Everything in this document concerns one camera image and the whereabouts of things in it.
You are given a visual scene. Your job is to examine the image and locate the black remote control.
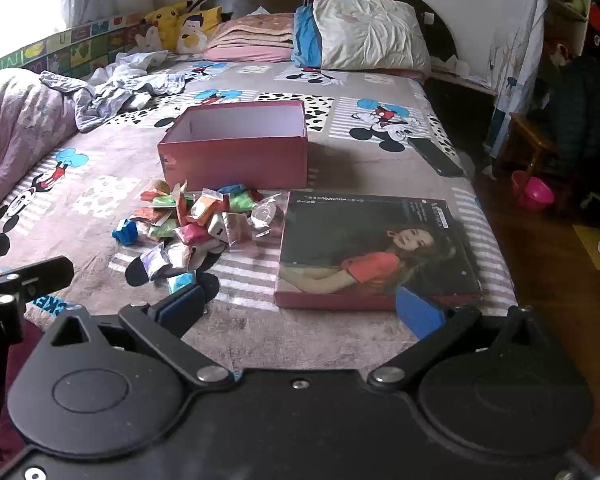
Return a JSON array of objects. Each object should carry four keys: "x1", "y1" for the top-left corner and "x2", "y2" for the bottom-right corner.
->
[{"x1": 411, "y1": 136, "x2": 465, "y2": 178}]

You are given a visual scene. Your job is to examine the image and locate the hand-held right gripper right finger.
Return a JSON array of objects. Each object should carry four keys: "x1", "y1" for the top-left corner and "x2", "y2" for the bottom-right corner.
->
[{"x1": 367, "y1": 287, "x2": 563, "y2": 393}]

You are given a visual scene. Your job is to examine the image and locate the folded beige dotted blanket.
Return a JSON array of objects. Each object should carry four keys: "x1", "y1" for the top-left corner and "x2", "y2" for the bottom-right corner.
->
[{"x1": 210, "y1": 12, "x2": 296, "y2": 50}]

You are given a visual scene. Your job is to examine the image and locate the purple quilt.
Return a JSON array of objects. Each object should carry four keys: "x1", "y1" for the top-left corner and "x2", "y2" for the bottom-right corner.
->
[{"x1": 0, "y1": 67, "x2": 99, "y2": 222}]

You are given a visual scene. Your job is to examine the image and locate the colourful foam bed bumper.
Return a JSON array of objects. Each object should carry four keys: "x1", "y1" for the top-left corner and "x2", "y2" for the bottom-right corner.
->
[{"x1": 0, "y1": 12, "x2": 148, "y2": 79}]

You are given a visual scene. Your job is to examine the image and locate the cartoon mouse printed bed sheet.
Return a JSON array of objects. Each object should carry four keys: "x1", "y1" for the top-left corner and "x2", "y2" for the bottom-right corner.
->
[{"x1": 0, "y1": 57, "x2": 519, "y2": 376}]

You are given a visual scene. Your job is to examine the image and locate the pink plastic basin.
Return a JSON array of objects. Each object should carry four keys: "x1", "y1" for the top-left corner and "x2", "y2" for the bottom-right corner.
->
[{"x1": 511, "y1": 170, "x2": 555, "y2": 211}]

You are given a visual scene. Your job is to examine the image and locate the white pillow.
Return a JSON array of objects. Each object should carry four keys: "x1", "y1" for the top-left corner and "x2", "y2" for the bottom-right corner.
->
[{"x1": 312, "y1": 0, "x2": 431, "y2": 72}]

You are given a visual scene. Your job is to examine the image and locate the wooden stool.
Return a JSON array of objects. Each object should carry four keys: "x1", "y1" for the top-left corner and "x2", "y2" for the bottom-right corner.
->
[{"x1": 500, "y1": 112, "x2": 561, "y2": 182}]

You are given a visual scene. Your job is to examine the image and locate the printed green white curtain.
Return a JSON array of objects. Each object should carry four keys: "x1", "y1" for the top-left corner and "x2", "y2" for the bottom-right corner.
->
[{"x1": 485, "y1": 0, "x2": 551, "y2": 161}]

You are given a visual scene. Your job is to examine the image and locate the crumpled grey clothes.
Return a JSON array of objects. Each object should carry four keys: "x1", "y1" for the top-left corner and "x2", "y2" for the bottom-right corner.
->
[{"x1": 40, "y1": 51, "x2": 188, "y2": 133}]

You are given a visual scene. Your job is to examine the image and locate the clear tape roll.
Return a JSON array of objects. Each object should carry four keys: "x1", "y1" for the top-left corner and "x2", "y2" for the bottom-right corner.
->
[{"x1": 252, "y1": 199, "x2": 286, "y2": 239}]

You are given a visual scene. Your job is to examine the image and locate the yellow mouse plush toy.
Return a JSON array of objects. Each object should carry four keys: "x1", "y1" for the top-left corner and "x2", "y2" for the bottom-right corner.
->
[{"x1": 141, "y1": 1, "x2": 192, "y2": 51}]

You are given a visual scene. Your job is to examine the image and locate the pile of colourful clay packets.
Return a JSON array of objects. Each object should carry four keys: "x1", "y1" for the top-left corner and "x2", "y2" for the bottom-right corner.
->
[{"x1": 127, "y1": 180, "x2": 288, "y2": 295}]

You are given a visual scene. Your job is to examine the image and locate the pink cardboard box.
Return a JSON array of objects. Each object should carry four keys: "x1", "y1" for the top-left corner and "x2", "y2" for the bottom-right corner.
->
[{"x1": 156, "y1": 100, "x2": 309, "y2": 192}]

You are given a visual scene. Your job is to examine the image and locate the box lid with portrait print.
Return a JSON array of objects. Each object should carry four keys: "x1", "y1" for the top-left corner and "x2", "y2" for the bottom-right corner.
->
[{"x1": 273, "y1": 190, "x2": 485, "y2": 311}]

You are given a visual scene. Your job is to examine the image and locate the dark padded jacket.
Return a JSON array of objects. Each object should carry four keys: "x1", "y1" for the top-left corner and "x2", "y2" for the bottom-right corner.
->
[{"x1": 540, "y1": 55, "x2": 600, "y2": 202}]

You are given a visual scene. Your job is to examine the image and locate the folded pink blanket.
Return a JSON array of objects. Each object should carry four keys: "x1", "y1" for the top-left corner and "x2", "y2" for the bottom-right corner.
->
[{"x1": 203, "y1": 44, "x2": 295, "y2": 64}]

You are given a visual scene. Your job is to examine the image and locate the yellow cartoon cushion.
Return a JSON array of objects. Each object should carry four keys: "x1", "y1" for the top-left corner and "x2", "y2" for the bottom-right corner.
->
[{"x1": 175, "y1": 6, "x2": 224, "y2": 55}]

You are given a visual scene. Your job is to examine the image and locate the dark bedside cabinet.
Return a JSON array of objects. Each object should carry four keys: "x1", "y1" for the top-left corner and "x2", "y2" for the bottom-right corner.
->
[{"x1": 424, "y1": 71, "x2": 499, "y2": 161}]

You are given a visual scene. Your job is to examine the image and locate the yellow paper sheet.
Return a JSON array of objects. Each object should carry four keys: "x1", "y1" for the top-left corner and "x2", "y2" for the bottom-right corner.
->
[{"x1": 572, "y1": 225, "x2": 600, "y2": 271}]

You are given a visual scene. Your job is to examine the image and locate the person's maroon clothing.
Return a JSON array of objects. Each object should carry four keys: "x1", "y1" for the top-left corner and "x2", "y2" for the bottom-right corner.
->
[{"x1": 0, "y1": 317, "x2": 48, "y2": 466}]

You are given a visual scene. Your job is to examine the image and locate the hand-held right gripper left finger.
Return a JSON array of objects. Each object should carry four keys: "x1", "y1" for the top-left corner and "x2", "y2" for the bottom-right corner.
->
[{"x1": 37, "y1": 282, "x2": 236, "y2": 390}]

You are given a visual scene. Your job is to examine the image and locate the blue pillow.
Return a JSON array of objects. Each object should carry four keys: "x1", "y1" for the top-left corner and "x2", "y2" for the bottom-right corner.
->
[{"x1": 291, "y1": 6, "x2": 324, "y2": 69}]

